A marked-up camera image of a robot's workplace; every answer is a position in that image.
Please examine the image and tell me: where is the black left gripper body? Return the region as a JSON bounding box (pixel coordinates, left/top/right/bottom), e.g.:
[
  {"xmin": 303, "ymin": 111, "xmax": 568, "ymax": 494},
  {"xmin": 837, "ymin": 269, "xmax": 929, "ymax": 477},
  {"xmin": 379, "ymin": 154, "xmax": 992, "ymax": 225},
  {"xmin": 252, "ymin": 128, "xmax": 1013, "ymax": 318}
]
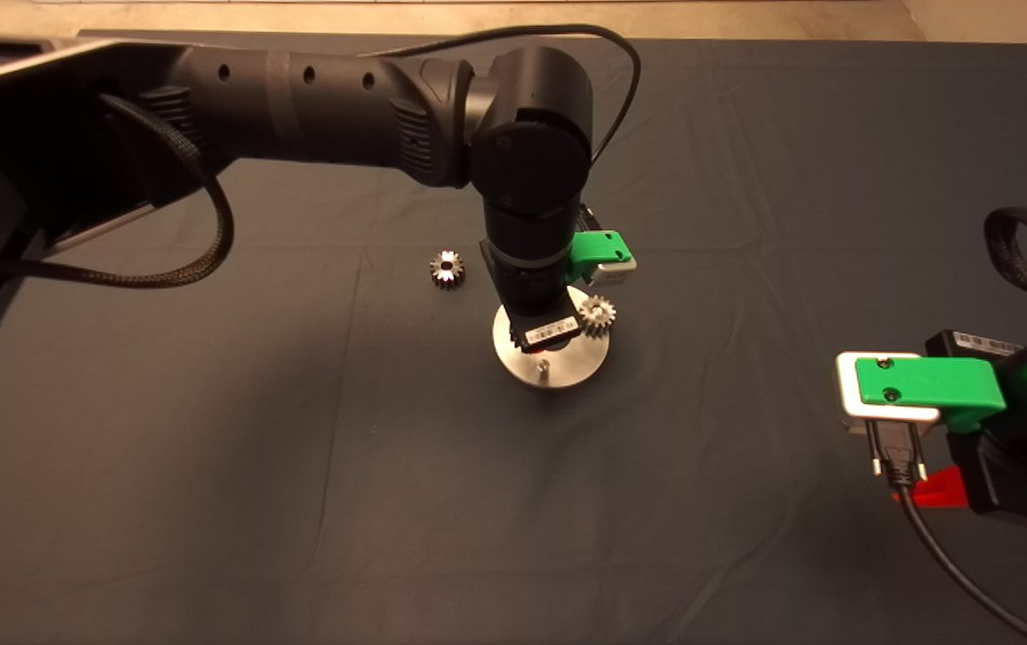
[{"xmin": 491, "ymin": 260, "xmax": 586, "ymax": 355}]

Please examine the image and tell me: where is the smooth black right camera cable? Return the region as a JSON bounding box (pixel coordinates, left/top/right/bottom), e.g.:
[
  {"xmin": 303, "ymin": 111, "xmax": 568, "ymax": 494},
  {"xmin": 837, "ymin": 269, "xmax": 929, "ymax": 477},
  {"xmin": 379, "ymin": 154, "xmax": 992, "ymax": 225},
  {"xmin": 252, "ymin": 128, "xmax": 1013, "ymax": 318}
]
[{"xmin": 867, "ymin": 421, "xmax": 1027, "ymax": 645}]

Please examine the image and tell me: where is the round metal carrier plate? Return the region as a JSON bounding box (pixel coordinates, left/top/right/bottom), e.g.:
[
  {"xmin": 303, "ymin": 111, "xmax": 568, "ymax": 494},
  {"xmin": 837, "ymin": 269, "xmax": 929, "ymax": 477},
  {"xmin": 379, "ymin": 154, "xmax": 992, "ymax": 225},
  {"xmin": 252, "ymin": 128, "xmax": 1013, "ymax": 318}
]
[{"xmin": 492, "ymin": 287, "xmax": 611, "ymax": 391}]

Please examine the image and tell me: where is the small steel planetary gear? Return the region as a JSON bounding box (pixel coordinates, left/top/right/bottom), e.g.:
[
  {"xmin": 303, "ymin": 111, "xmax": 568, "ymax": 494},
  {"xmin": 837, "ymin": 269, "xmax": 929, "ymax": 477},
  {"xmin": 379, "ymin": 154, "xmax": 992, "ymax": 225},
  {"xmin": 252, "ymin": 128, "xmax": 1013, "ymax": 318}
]
[
  {"xmin": 578, "ymin": 296, "xmax": 618, "ymax": 340},
  {"xmin": 429, "ymin": 249, "xmax": 467, "ymax": 289}
]

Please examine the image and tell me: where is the smooth black left camera cable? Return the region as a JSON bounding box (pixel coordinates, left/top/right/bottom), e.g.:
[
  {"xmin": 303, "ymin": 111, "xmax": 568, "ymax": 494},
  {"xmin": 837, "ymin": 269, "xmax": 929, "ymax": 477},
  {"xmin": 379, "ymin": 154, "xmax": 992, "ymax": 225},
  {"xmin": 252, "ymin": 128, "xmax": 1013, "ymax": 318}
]
[{"xmin": 361, "ymin": 23, "xmax": 642, "ymax": 236}]

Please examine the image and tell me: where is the smooth black camera cable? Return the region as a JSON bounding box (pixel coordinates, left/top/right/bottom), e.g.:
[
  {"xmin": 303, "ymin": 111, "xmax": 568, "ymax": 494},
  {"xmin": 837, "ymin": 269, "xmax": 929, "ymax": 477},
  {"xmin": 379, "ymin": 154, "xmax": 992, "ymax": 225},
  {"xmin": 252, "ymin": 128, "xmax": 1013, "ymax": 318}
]
[
  {"xmin": 867, "ymin": 421, "xmax": 1027, "ymax": 645},
  {"xmin": 361, "ymin": 23, "xmax": 642, "ymax": 236}
]

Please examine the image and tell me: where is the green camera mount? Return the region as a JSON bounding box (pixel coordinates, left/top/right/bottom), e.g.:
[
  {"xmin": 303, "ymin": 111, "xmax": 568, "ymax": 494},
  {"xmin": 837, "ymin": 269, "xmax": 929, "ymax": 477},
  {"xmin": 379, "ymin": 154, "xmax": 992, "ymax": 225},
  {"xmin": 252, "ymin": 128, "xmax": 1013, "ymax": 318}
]
[
  {"xmin": 854, "ymin": 357, "xmax": 1007, "ymax": 435},
  {"xmin": 567, "ymin": 230, "xmax": 626, "ymax": 286}
]

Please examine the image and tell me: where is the green left camera mount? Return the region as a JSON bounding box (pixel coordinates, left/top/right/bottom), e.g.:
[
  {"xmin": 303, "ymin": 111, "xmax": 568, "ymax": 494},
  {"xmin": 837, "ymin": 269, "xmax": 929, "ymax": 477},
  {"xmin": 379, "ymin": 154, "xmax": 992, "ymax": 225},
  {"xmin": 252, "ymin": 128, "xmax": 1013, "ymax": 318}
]
[{"xmin": 567, "ymin": 230, "xmax": 626, "ymax": 286}]

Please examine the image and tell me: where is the long thick braided arm cable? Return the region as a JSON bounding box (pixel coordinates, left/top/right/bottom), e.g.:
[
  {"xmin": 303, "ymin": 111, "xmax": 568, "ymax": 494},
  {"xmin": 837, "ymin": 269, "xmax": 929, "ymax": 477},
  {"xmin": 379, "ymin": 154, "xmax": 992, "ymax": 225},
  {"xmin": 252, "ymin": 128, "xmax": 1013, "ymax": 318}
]
[{"xmin": 0, "ymin": 94, "xmax": 237, "ymax": 289}]

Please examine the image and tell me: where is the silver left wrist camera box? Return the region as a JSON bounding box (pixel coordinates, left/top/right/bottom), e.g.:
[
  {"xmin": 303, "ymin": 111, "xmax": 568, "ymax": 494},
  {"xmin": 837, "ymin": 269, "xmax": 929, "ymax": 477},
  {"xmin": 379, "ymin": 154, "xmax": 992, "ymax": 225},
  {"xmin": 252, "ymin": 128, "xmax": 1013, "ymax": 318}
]
[{"xmin": 590, "ymin": 255, "xmax": 638, "ymax": 288}]

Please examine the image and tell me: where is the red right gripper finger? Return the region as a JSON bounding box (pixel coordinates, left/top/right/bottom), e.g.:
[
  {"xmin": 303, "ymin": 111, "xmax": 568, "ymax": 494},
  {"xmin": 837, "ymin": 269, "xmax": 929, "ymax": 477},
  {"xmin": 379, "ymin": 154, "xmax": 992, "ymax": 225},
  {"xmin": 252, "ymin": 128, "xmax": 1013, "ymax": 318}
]
[{"xmin": 910, "ymin": 466, "xmax": 969, "ymax": 510}]

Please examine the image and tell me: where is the green right camera mount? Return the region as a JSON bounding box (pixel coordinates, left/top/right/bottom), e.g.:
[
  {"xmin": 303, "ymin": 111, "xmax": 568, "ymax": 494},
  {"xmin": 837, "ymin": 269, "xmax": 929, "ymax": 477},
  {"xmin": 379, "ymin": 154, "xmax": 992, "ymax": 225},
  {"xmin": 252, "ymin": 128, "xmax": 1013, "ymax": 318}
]
[{"xmin": 854, "ymin": 357, "xmax": 1007, "ymax": 435}]

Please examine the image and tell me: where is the dark grey table cloth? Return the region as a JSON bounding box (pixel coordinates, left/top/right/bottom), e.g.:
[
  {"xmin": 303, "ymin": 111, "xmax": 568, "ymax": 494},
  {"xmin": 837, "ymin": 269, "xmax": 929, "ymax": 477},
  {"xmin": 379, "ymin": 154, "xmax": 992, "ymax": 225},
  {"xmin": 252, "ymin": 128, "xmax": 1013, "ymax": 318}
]
[{"xmin": 0, "ymin": 27, "xmax": 1027, "ymax": 645}]

